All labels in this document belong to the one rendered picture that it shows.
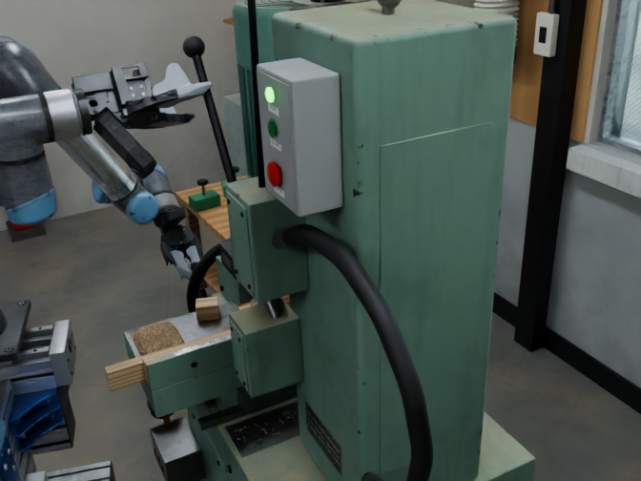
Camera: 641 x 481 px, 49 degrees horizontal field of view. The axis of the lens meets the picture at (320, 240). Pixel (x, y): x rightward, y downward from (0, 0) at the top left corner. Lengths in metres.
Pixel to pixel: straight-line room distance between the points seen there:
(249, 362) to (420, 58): 0.52
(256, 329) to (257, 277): 0.12
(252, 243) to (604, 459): 1.78
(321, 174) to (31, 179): 0.51
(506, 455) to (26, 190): 0.88
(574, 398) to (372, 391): 1.80
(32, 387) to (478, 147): 1.18
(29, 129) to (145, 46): 3.09
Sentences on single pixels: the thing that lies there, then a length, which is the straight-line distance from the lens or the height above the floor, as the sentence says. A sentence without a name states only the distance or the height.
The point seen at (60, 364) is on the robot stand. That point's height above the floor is 0.74.
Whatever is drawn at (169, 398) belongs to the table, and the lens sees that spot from 1.28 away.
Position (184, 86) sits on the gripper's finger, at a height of 1.39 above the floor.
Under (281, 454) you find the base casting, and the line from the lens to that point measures 1.25.
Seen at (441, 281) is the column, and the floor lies 1.20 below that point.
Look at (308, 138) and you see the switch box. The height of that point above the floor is 1.41.
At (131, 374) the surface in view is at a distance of 1.28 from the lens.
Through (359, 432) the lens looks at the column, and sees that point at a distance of 1.00.
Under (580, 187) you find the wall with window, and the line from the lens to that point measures 2.58.
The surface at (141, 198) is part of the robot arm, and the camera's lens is 1.66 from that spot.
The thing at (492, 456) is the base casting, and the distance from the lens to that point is 1.26.
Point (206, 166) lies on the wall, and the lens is 4.46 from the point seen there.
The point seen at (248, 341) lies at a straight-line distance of 1.05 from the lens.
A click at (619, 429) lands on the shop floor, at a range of 2.63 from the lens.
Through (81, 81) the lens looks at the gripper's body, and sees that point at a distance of 1.17.
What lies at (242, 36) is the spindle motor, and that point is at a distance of 1.11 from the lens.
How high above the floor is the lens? 1.66
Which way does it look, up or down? 27 degrees down
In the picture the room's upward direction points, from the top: 2 degrees counter-clockwise
